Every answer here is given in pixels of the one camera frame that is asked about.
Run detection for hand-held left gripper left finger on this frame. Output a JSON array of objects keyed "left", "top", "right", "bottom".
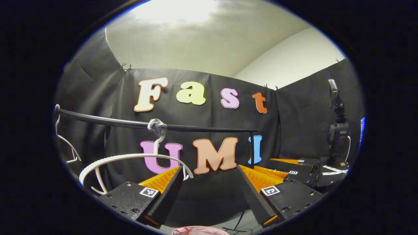
[{"left": 97, "top": 165, "right": 184, "bottom": 227}]

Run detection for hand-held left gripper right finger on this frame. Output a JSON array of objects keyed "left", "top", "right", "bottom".
[{"left": 235, "top": 164, "right": 324, "bottom": 229}]

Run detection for pink laundry hamper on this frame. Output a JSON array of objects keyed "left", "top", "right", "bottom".
[{"left": 171, "top": 225, "right": 230, "bottom": 235}]

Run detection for white plastic clothes hanger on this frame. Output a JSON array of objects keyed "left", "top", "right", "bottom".
[
  {"left": 54, "top": 104, "right": 82, "bottom": 164},
  {"left": 78, "top": 118, "right": 194, "bottom": 196}
]

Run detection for black clothes rack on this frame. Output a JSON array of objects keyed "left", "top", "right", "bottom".
[{"left": 55, "top": 108, "right": 259, "bottom": 165}]

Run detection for blue glowing panel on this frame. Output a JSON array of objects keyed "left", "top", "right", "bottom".
[{"left": 359, "top": 116, "right": 366, "bottom": 154}]

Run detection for ceiling light panel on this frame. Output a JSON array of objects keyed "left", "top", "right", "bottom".
[{"left": 131, "top": 0, "right": 229, "bottom": 23}]

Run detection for black floor cables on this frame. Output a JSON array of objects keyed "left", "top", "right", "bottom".
[{"left": 222, "top": 209, "right": 258, "bottom": 234}]

